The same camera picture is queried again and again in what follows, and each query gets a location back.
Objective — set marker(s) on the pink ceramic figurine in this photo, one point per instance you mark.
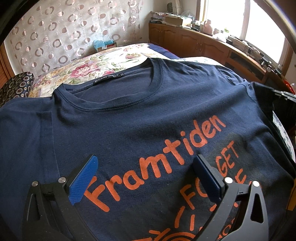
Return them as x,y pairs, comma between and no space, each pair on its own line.
207,29

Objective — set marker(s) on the cardboard box on sideboard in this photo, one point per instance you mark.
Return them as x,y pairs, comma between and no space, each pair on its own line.
178,20

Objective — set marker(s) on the window with frame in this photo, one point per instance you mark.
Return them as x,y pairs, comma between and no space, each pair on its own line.
248,23

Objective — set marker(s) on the dark circle-patterned pillow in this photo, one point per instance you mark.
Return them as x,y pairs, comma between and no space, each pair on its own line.
18,86

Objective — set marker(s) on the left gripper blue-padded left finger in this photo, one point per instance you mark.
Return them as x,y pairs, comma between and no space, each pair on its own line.
50,213

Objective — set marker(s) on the circle-patterned sheer curtain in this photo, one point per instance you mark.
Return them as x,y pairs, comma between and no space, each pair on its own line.
52,34

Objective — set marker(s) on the blue floral white blanket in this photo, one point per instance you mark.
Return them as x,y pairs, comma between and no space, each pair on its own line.
284,136

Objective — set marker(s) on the wooden sideboard cabinet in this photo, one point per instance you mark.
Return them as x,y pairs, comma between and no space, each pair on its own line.
189,43

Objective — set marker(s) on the navy blue printed t-shirt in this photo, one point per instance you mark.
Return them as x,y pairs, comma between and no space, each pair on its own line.
145,125

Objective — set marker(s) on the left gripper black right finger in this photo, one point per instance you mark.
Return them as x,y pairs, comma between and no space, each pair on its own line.
251,221

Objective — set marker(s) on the floral bed quilt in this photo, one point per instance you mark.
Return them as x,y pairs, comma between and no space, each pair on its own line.
97,65

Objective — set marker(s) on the blue tissue box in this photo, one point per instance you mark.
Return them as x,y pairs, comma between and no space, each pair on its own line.
100,45

